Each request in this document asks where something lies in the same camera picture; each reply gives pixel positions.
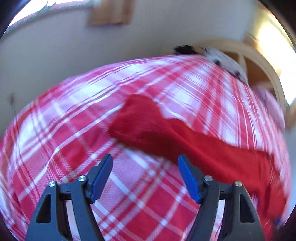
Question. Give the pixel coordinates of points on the black object beside bed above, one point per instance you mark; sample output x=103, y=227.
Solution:
x=185, y=50

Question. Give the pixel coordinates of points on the cream wooden headboard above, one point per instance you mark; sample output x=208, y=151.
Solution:
x=258, y=69

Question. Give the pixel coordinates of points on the pink pillow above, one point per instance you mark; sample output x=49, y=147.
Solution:
x=272, y=106

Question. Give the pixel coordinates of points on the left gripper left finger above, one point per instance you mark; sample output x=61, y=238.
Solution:
x=50, y=221

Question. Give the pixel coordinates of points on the red white plaid bedspread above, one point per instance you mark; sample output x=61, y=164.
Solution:
x=64, y=133

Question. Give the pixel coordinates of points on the white black patterned pillow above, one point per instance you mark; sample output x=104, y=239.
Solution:
x=224, y=61

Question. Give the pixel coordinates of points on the beige patterned curtain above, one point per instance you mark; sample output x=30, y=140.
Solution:
x=111, y=12

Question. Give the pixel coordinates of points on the red knit sweater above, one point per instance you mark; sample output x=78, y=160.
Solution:
x=140, y=124

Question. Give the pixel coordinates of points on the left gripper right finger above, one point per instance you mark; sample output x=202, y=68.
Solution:
x=240, y=220

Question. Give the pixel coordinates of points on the bright window behind headboard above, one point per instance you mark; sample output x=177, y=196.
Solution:
x=275, y=45

